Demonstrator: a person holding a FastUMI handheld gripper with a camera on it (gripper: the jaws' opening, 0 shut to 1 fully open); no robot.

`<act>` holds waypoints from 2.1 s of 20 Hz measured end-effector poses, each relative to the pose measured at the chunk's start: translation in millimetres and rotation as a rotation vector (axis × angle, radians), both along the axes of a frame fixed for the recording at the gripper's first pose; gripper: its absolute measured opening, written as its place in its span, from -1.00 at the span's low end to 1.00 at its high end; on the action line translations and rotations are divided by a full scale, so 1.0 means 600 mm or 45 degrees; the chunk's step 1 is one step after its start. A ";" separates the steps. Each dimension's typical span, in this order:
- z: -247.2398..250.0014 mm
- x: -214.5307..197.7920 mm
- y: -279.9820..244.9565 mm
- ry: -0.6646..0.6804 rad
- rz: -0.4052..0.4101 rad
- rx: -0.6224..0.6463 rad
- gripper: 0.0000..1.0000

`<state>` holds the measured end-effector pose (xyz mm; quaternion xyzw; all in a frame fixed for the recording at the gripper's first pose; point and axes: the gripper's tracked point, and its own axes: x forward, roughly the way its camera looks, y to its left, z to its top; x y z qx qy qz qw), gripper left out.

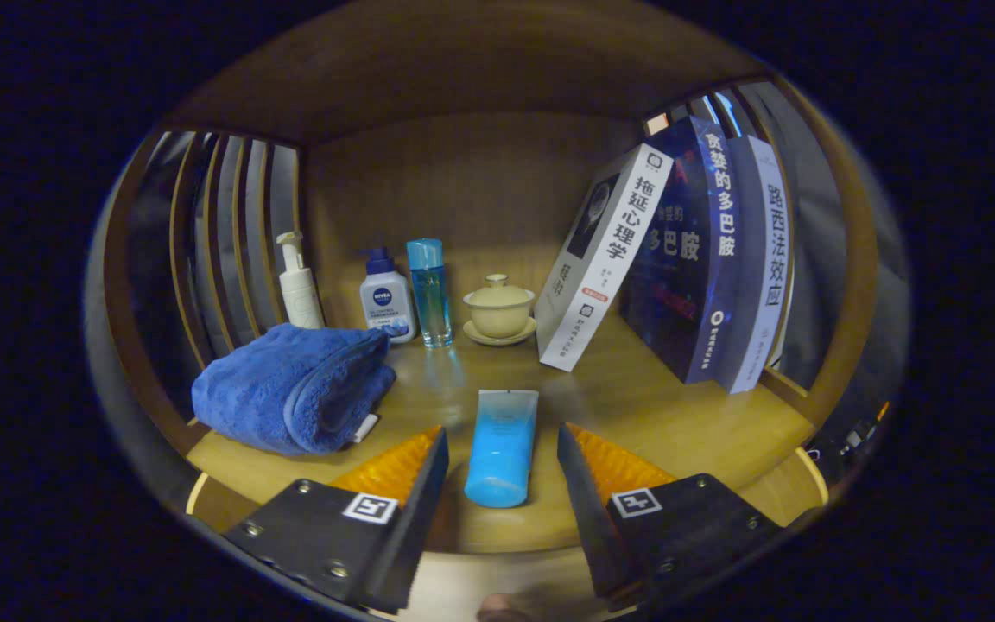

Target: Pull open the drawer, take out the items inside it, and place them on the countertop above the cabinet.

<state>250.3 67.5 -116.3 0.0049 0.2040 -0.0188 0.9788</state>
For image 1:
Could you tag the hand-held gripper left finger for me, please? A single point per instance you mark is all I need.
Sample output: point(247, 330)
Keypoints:
point(415, 518)

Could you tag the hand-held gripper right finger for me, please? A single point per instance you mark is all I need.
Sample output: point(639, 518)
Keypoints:
point(588, 518)

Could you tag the light blue tube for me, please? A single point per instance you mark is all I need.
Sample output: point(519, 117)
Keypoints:
point(502, 449)

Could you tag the wooden countertop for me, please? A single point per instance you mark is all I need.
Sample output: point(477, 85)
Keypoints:
point(636, 415)

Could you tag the wooden cabinet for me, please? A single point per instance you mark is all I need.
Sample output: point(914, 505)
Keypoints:
point(463, 69)

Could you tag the blue rolled towel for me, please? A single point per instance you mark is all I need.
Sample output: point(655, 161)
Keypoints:
point(282, 389)

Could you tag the white bottle with blue cap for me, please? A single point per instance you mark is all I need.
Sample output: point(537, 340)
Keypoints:
point(387, 302)

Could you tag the clear blue bottle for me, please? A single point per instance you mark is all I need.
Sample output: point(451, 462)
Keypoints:
point(431, 298)

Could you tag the beige lidded teacup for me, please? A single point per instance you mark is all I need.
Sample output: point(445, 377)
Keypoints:
point(499, 311)

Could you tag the white pump bottle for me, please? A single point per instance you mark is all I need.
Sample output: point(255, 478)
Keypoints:
point(301, 294)

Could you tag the dark blue book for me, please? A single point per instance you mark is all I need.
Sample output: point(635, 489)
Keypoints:
point(679, 276)

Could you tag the white book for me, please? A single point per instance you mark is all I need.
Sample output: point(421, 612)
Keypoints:
point(610, 259)

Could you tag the dark equipment with orange part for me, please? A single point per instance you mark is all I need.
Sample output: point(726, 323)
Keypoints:
point(847, 436)

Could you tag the light purple book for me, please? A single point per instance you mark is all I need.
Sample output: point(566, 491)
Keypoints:
point(765, 285)

